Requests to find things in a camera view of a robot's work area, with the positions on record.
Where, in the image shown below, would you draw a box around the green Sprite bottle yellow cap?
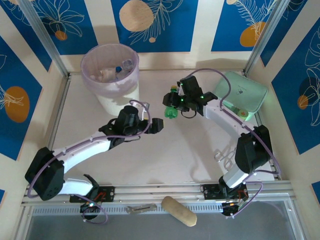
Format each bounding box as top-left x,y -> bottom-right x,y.
164,84 -> 181,121

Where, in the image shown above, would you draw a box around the white ribbed waste bin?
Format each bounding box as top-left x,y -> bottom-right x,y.
96,83 -> 140,117

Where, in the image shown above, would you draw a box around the lilac plastic bin liner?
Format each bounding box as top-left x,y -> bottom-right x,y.
81,44 -> 140,96

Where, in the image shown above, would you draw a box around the mint green zip pouch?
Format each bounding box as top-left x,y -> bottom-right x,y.
212,71 -> 269,122

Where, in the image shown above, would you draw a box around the metal scissors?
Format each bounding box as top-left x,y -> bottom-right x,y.
213,146 -> 238,172

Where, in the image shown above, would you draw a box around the beige foam roll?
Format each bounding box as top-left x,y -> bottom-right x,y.
161,196 -> 198,228

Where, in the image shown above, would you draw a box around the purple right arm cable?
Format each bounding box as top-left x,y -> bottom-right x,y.
184,68 -> 282,220

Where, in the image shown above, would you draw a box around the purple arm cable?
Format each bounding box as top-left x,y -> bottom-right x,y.
26,99 -> 152,225
184,68 -> 282,220

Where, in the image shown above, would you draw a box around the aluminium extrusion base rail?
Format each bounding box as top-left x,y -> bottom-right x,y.
21,181 -> 296,208

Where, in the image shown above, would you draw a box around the metal hinge bracket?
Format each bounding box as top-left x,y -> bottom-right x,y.
126,203 -> 158,215

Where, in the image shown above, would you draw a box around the arm controller board with wires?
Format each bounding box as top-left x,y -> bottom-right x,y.
79,199 -> 102,214
221,198 -> 248,217

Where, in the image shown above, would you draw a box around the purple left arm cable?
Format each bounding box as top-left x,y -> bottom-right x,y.
26,99 -> 152,225

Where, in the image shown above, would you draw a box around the aluminium frame post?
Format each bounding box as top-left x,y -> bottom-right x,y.
17,0 -> 71,78
242,0 -> 293,76

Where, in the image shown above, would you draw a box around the grey slotted cable duct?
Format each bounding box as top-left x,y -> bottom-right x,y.
31,201 -> 225,216

